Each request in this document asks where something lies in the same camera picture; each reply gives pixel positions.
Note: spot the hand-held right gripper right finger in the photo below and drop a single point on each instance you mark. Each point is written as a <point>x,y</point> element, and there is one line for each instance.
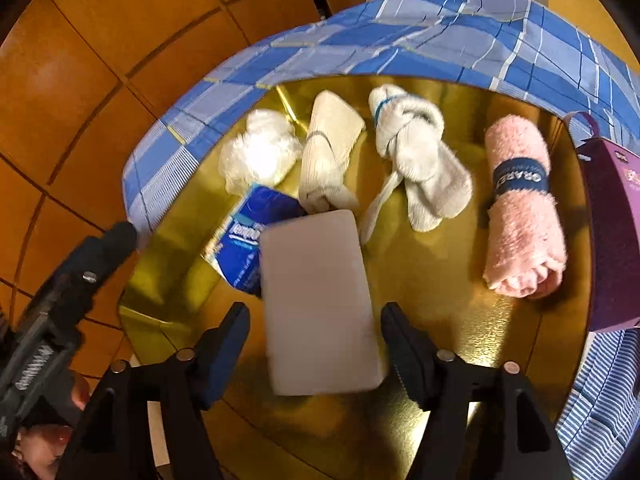
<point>405,355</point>

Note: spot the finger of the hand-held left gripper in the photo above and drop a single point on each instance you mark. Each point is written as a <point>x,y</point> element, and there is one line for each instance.
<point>100,260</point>

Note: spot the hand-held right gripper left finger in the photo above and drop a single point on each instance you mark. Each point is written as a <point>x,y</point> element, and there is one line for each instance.
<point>227,355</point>

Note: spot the gold metal tin tray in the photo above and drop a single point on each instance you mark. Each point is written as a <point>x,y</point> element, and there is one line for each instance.
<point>450,270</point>

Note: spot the white sponge block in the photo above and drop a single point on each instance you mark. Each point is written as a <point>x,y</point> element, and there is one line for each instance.
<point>315,300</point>

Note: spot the blue tissue pack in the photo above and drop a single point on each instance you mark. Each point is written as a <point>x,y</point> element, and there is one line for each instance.
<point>245,240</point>

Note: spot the pink towel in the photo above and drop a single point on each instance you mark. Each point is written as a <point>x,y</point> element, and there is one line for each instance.
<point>525,240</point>

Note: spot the knotted white socks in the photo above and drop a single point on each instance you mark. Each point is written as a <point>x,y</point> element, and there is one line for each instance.
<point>415,160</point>

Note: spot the beige cloth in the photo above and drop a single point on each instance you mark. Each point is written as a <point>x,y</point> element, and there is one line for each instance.
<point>330,150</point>

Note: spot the person's left hand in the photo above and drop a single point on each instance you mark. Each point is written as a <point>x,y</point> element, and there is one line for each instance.
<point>45,447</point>

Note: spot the purple cardboard box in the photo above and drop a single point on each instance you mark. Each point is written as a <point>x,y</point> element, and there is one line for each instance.
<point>615,240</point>

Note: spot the blue plaid bedsheet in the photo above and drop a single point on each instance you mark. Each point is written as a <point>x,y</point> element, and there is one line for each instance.
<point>400,40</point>

